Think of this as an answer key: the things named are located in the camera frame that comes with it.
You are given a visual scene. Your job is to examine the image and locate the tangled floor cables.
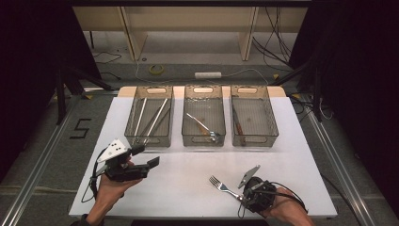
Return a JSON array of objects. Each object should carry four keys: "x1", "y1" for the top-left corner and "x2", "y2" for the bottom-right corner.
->
[{"x1": 288, "y1": 92, "x2": 335, "y2": 123}]

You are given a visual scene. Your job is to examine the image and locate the beige wooden desk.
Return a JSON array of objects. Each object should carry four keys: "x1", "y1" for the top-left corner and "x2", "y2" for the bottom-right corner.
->
[{"x1": 72, "y1": 6, "x2": 309, "y2": 62}]

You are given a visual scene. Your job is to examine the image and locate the wooden-handled fork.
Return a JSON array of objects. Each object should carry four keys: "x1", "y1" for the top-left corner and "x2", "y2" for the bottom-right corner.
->
[{"x1": 208, "y1": 174, "x2": 246, "y2": 202}]

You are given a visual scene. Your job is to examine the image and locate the thin black floor cable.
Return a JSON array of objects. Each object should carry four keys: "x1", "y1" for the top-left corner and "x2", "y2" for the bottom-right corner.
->
[{"x1": 92, "y1": 50, "x2": 123, "y2": 65}]

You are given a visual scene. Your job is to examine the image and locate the hand-held gripper black cable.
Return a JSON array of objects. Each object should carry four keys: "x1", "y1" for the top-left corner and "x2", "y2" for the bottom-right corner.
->
[
  {"x1": 237, "y1": 181, "x2": 309, "y2": 219},
  {"x1": 80, "y1": 147, "x2": 109, "y2": 204}
]

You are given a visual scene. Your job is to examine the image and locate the black cable bundle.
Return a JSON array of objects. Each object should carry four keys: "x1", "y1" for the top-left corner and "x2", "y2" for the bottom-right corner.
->
[{"x1": 252, "y1": 7, "x2": 293, "y2": 69}]

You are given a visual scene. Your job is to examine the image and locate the smoky clear plastic bin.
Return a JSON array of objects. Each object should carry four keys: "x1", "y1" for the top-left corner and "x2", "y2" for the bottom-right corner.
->
[
  {"x1": 230, "y1": 85, "x2": 279, "y2": 148},
  {"x1": 181, "y1": 85, "x2": 227, "y2": 148},
  {"x1": 123, "y1": 85, "x2": 175, "y2": 148}
]

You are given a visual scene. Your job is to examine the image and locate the aluminium floor rail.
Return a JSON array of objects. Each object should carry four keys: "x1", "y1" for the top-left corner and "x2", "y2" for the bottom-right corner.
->
[
  {"x1": 0, "y1": 93, "x2": 79, "y2": 226},
  {"x1": 304, "y1": 109, "x2": 375, "y2": 226}
]

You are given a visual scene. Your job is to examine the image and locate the white power strip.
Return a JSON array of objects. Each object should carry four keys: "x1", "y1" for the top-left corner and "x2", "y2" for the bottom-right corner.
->
[{"x1": 194, "y1": 72, "x2": 223, "y2": 80}]

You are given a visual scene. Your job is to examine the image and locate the person's right hand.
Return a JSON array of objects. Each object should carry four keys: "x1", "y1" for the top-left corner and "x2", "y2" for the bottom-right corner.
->
[{"x1": 260, "y1": 187, "x2": 311, "y2": 221}]

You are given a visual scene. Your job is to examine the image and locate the left hand-held gripper black cable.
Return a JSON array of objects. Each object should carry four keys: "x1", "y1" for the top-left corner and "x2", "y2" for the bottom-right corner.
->
[{"x1": 80, "y1": 147, "x2": 109, "y2": 204}]

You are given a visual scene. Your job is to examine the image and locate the wooden-handled knife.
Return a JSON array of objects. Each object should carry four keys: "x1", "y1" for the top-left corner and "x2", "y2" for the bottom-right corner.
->
[{"x1": 231, "y1": 105, "x2": 247, "y2": 147}]

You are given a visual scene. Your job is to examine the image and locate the black metal stand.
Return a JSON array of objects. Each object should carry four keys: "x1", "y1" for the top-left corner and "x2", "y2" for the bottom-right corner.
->
[
  {"x1": 55, "y1": 67, "x2": 116, "y2": 125},
  {"x1": 269, "y1": 60, "x2": 324, "y2": 121}
]

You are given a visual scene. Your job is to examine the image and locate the black curtain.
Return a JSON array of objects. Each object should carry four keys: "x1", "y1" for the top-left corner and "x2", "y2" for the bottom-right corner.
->
[
  {"x1": 0, "y1": 0, "x2": 102, "y2": 186},
  {"x1": 288, "y1": 0, "x2": 399, "y2": 218}
]

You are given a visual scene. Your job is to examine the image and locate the right hand-held gripper black cable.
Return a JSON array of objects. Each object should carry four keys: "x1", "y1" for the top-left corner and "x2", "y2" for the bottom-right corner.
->
[{"x1": 237, "y1": 181, "x2": 309, "y2": 219}]

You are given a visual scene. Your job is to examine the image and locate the white chopstick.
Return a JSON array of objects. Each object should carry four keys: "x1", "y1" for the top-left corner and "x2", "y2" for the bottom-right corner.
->
[
  {"x1": 134, "y1": 97, "x2": 148, "y2": 137},
  {"x1": 144, "y1": 98, "x2": 169, "y2": 145}
]

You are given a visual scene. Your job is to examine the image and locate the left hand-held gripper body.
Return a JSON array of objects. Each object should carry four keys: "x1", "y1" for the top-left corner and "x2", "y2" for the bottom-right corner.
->
[{"x1": 95, "y1": 138, "x2": 152, "y2": 183}]

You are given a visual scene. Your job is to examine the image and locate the person's left hand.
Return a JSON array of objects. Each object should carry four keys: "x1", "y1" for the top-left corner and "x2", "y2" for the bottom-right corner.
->
[{"x1": 93, "y1": 161, "x2": 144, "y2": 209}]

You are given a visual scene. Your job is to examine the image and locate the white cable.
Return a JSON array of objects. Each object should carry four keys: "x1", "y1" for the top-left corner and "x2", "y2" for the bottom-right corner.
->
[{"x1": 135, "y1": 57, "x2": 271, "y2": 87}]

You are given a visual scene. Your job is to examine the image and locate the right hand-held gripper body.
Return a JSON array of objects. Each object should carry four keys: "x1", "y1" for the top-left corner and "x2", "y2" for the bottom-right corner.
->
[{"x1": 237, "y1": 164, "x2": 279, "y2": 215}]

